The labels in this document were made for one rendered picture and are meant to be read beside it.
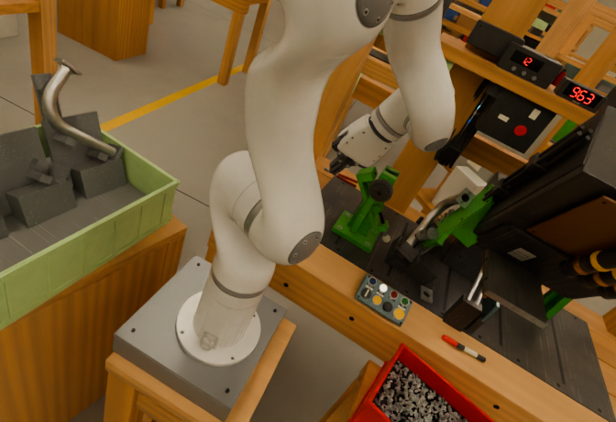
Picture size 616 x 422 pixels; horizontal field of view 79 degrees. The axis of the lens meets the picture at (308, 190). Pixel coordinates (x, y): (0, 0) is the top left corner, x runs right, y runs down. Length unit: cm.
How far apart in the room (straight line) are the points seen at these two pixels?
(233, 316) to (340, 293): 42
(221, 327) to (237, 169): 34
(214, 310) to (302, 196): 34
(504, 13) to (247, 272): 109
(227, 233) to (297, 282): 50
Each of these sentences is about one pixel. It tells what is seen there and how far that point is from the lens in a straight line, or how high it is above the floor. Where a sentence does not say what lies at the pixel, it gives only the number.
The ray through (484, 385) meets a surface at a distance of 123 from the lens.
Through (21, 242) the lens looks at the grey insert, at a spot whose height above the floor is 85.
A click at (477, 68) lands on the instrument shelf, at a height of 152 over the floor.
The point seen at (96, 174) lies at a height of 91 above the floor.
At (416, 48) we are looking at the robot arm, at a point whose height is 159.
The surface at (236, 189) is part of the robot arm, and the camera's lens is 63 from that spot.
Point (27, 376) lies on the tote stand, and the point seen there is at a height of 49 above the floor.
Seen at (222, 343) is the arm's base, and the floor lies 94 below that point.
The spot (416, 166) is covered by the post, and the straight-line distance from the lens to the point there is 152.
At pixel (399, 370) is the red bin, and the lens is 111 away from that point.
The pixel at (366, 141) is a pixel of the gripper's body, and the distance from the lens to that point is 84.
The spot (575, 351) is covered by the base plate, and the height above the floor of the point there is 90.
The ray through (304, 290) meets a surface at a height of 83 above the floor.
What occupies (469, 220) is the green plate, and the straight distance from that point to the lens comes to 117.
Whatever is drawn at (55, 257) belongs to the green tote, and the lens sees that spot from 100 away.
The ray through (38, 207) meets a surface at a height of 89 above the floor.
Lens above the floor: 168
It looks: 34 degrees down
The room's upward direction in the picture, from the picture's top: 25 degrees clockwise
